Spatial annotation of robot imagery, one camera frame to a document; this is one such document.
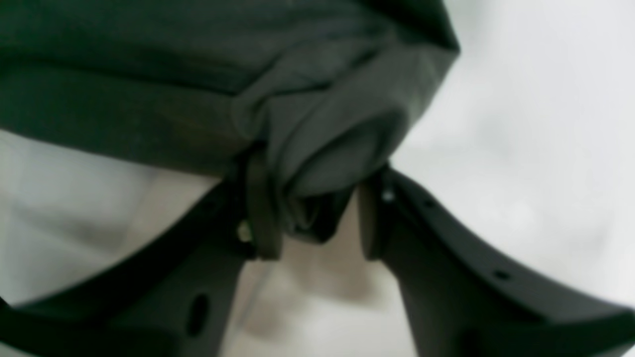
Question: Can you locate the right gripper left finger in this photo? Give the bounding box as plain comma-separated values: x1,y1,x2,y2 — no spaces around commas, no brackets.
1,145,282,357

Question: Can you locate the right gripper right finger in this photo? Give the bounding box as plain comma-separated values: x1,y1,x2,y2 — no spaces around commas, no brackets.
358,166,634,357

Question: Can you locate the dark grey t-shirt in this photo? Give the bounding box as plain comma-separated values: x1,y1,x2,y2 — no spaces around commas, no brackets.
1,0,460,242

